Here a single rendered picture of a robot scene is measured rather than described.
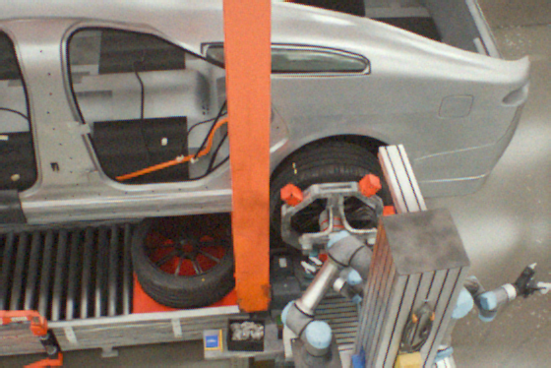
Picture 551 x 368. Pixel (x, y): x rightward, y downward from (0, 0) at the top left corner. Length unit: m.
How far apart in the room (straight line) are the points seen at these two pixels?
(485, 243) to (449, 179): 1.04
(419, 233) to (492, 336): 2.34
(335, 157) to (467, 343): 1.55
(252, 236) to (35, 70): 1.24
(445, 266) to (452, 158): 1.72
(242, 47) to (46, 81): 1.21
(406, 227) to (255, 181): 0.90
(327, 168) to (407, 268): 1.48
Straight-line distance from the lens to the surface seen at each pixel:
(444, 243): 2.44
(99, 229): 4.73
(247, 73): 2.69
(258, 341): 3.84
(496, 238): 5.16
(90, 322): 4.21
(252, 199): 3.20
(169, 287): 4.12
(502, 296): 3.34
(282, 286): 4.20
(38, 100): 3.59
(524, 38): 6.91
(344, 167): 3.75
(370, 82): 3.53
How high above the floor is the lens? 3.93
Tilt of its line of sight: 52 degrees down
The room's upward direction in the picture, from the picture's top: 5 degrees clockwise
